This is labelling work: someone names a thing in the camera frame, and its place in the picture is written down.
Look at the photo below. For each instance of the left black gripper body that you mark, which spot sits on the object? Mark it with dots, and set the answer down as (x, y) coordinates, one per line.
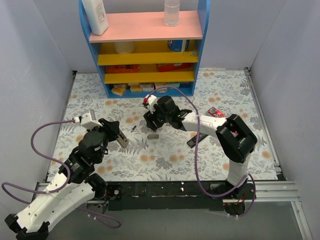
(111, 127)

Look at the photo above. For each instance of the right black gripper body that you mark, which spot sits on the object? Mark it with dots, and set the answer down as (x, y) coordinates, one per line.
(153, 117)

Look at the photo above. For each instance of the white air conditioner remote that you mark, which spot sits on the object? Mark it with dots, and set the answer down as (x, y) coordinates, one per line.
(122, 140)

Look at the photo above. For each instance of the grey remote battery cover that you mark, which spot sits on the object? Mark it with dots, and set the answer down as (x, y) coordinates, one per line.
(153, 136)

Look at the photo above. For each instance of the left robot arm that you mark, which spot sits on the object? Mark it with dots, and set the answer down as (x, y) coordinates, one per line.
(75, 183)

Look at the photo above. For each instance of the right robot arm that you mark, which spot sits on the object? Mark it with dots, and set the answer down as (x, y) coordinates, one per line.
(235, 137)

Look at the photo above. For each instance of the black TV remote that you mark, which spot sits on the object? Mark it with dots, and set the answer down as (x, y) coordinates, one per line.
(192, 142)

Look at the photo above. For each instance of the white orange small carton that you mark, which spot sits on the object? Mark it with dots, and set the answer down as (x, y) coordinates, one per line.
(160, 87)

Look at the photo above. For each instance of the yellow white small box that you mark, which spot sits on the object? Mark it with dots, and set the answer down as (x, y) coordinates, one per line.
(135, 88)

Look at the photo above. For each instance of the yellow red small box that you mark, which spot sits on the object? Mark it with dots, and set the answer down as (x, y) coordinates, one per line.
(119, 89)

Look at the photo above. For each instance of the teal white small box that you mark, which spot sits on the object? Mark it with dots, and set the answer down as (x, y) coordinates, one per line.
(173, 85)

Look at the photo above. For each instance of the floral patterned table mat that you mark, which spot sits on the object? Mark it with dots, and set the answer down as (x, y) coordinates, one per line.
(169, 158)

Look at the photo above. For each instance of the red orange box right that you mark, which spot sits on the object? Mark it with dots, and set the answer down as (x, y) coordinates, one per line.
(167, 67)

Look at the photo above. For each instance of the orange box left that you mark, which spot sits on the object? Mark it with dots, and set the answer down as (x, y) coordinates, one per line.
(122, 68)

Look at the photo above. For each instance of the red toothpaste box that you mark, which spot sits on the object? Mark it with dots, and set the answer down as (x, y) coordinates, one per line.
(213, 112)

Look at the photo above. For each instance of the blue wooden shelf unit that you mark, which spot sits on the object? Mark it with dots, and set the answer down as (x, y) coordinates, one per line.
(151, 35)

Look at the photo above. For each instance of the blue white round container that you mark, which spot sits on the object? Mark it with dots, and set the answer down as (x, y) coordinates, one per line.
(178, 45)

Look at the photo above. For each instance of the white cylindrical container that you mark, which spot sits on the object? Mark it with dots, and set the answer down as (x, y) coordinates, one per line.
(124, 47)

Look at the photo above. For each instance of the clear plastic water bottle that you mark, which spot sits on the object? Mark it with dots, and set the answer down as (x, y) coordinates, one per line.
(171, 12)

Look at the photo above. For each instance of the white plastic bottle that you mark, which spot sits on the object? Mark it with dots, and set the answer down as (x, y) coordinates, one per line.
(96, 14)

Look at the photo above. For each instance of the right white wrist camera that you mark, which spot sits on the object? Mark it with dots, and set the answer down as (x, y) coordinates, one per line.
(149, 102)

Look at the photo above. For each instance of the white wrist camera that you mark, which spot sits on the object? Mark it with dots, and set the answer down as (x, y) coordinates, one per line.
(87, 120)
(149, 102)

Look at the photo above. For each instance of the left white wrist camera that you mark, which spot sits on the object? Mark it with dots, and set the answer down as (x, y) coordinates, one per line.
(87, 120)

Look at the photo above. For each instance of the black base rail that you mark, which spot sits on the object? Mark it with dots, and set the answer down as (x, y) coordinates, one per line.
(171, 195)

